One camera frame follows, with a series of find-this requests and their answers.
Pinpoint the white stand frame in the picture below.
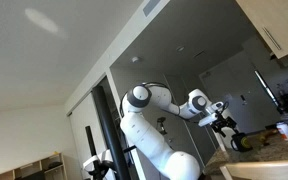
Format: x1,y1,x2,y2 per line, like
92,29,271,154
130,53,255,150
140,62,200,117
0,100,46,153
82,149,118,180

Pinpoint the black mug yellow logo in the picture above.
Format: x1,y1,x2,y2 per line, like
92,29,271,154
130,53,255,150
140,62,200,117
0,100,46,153
230,132,253,153

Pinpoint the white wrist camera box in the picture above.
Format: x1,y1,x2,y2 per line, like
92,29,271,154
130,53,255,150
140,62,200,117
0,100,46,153
198,112,218,128

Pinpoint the thick black pole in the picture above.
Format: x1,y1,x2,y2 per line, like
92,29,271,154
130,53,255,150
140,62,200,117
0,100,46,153
91,85,132,180

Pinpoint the wooden shelf unit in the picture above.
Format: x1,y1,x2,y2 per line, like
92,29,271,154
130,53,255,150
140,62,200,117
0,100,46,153
0,152,68,180

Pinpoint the white orange labelled bottle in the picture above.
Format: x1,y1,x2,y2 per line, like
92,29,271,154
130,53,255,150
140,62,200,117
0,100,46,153
276,121,288,142

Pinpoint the wooden upper cabinet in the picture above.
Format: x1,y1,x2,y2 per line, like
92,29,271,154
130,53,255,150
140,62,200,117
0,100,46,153
235,0,288,60

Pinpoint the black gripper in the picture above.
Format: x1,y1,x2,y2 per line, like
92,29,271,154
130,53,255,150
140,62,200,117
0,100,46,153
213,113,238,138

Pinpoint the thin black pole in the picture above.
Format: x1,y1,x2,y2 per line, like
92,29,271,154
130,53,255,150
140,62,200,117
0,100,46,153
84,125,100,180

